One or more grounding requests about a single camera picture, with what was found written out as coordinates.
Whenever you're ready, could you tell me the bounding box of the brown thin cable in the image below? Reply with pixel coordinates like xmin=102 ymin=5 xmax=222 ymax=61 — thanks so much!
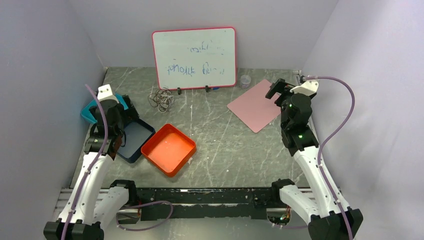
xmin=149 ymin=88 xmax=174 ymax=110

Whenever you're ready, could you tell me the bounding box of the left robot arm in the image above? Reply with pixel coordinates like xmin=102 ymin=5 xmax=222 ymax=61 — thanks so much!
xmin=43 ymin=95 xmax=139 ymax=240

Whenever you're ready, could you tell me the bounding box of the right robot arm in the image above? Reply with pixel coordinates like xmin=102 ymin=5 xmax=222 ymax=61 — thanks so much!
xmin=265 ymin=76 xmax=364 ymax=240

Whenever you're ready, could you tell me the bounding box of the dark blue square tray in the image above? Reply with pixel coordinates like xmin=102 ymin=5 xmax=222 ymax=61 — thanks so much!
xmin=117 ymin=118 xmax=156 ymax=164

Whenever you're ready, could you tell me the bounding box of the pink clipboard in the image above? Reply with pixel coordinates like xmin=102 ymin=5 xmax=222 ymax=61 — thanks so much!
xmin=227 ymin=79 xmax=281 ymax=133

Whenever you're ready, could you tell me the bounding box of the clear jar of paperclips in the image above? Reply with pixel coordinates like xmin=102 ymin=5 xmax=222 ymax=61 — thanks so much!
xmin=239 ymin=74 xmax=252 ymax=89

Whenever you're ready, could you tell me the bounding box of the teal square tray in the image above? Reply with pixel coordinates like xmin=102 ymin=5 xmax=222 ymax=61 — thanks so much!
xmin=80 ymin=93 xmax=129 ymax=124

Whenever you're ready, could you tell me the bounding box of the orange square tray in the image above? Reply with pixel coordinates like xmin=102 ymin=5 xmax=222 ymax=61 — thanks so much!
xmin=140 ymin=123 xmax=197 ymax=178

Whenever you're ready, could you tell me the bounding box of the red-framed whiteboard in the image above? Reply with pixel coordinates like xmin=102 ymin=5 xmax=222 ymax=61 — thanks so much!
xmin=151 ymin=27 xmax=237 ymax=90

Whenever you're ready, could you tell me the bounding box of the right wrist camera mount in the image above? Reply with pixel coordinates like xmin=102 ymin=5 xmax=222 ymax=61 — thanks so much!
xmin=289 ymin=79 xmax=319 ymax=97

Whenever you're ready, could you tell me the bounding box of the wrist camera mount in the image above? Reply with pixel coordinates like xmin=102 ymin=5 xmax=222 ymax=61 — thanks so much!
xmin=97 ymin=84 xmax=119 ymax=103
xmin=289 ymin=79 xmax=319 ymax=97

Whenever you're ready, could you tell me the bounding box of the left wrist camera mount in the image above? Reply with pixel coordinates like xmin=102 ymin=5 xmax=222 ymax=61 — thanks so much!
xmin=97 ymin=84 xmax=119 ymax=103

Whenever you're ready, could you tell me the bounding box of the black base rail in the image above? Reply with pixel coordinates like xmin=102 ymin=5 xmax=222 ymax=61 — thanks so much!
xmin=118 ymin=187 xmax=287 ymax=224

